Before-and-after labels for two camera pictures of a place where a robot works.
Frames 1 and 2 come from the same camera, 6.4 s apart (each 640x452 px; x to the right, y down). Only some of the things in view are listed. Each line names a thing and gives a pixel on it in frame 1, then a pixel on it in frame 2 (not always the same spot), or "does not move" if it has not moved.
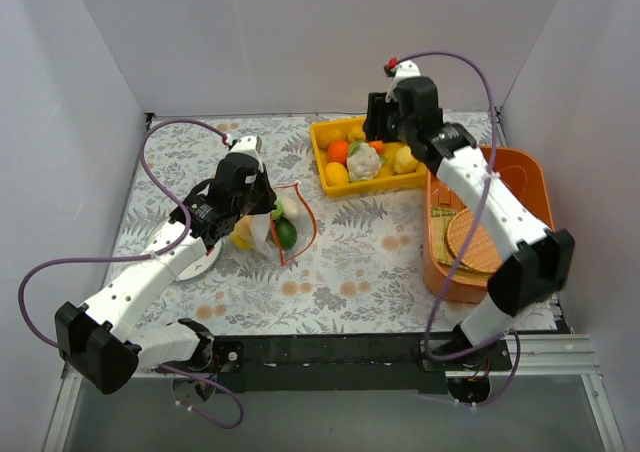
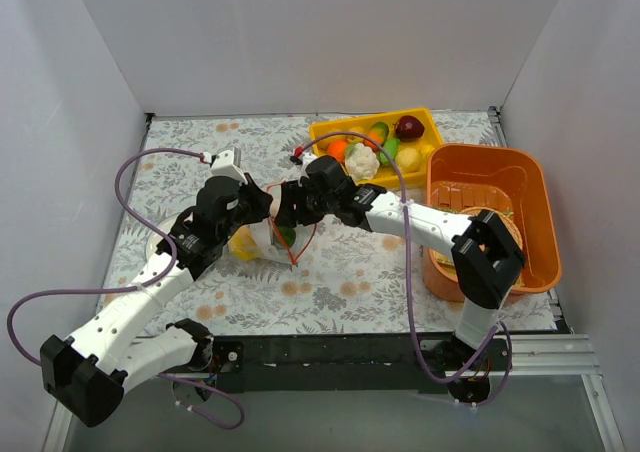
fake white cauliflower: x=363 y=162 does not move
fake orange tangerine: x=338 y=151 does not move
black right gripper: x=376 y=117 → x=290 y=204
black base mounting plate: x=353 y=363 does not move
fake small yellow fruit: x=356 y=133 does not move
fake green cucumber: x=287 y=233 → x=383 y=157
